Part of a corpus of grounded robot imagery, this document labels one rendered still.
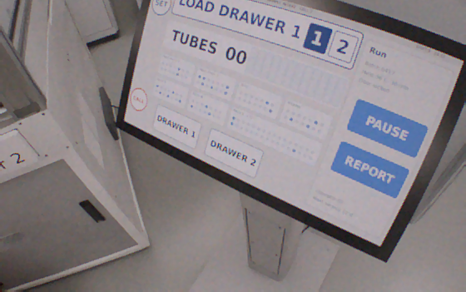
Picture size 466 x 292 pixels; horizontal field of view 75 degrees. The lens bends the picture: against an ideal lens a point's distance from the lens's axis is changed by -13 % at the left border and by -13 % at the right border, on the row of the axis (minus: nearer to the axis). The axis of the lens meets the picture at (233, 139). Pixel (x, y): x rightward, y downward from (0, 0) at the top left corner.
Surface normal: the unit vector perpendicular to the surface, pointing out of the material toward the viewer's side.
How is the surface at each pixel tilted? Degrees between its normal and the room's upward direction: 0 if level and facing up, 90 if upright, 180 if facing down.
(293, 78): 50
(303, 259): 5
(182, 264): 0
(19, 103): 90
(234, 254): 5
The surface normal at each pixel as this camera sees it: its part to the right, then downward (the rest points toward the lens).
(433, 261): -0.07, -0.59
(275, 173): -0.45, 0.17
